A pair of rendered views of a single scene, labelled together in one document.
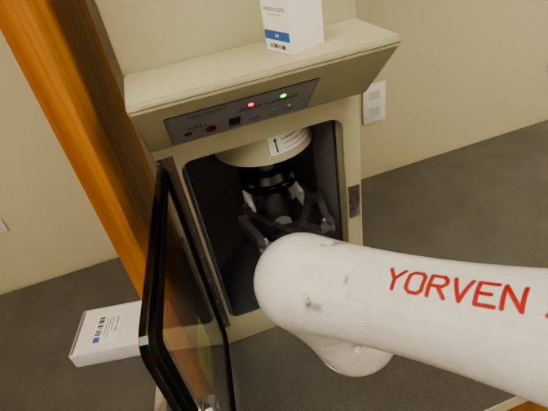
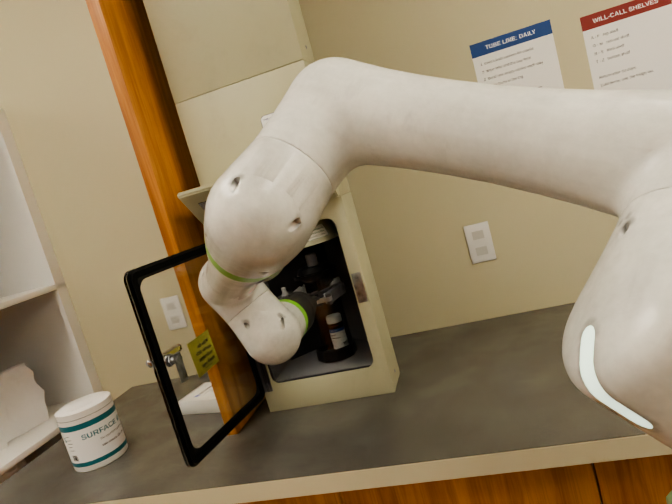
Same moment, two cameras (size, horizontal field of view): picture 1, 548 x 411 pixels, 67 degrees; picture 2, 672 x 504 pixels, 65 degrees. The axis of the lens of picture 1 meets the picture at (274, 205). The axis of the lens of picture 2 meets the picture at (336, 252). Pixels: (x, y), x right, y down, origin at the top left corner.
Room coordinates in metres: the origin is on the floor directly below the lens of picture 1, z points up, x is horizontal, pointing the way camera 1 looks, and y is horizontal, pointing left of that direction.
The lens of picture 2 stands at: (-0.48, -0.66, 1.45)
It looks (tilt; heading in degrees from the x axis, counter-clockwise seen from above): 8 degrees down; 27
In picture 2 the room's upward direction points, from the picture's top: 16 degrees counter-clockwise
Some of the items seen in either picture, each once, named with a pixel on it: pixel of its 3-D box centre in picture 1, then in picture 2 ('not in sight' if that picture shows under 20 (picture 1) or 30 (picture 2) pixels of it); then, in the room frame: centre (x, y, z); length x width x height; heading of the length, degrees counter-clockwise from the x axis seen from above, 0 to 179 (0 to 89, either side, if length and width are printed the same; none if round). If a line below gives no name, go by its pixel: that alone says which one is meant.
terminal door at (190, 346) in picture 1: (200, 339); (203, 343); (0.36, 0.13, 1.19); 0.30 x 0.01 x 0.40; 4
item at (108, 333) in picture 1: (116, 331); not in sight; (0.60, 0.39, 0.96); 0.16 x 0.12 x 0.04; 90
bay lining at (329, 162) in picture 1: (260, 193); (315, 289); (0.68, 0.02, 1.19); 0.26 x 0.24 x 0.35; 102
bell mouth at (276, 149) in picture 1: (259, 126); (303, 232); (0.66, 0.00, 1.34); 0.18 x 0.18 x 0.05
